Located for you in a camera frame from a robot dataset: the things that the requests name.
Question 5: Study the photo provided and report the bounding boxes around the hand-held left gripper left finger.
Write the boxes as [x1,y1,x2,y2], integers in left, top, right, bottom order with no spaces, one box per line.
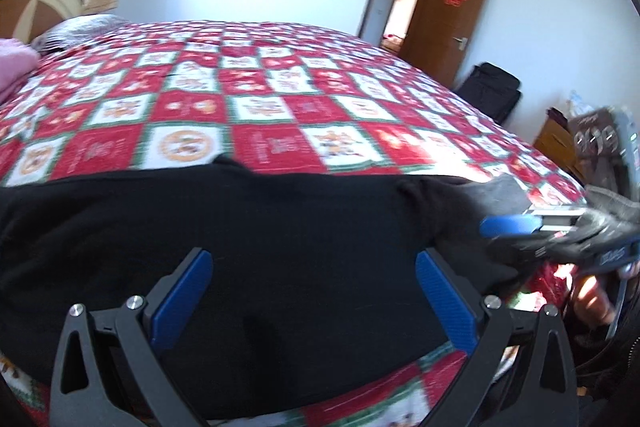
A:
[50,248,213,427]

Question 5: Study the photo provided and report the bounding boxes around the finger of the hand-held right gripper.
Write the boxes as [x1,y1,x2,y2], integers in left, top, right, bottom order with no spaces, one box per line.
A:
[479,206,588,240]
[512,232,598,262]

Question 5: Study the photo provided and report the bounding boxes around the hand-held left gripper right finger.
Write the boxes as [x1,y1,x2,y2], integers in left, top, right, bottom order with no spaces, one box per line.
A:
[417,248,581,427]

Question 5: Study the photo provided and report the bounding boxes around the black pants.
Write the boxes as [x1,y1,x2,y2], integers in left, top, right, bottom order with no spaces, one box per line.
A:
[0,156,543,423]

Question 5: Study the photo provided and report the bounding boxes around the wooden cabinet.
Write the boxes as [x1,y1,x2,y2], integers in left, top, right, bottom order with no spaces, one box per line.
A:
[534,117,587,180]

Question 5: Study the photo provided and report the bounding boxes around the black suitcase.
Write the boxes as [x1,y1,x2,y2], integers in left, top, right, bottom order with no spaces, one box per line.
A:
[457,63,522,125]

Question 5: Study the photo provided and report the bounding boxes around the brown wooden door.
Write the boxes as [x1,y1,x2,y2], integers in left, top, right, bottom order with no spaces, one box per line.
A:
[400,0,494,90]

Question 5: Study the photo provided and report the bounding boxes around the red checkered printed quilt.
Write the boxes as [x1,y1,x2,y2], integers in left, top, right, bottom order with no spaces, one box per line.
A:
[0,21,587,427]

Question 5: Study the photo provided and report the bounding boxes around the pink folded blanket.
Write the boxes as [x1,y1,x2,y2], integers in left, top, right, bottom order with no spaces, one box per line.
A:
[0,38,42,105]

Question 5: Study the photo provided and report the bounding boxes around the striped pillow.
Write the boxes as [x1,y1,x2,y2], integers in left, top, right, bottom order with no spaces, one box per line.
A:
[32,14,132,54]

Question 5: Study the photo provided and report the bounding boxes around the cream and wood headboard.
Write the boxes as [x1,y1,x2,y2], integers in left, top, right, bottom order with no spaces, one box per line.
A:
[0,0,85,44]

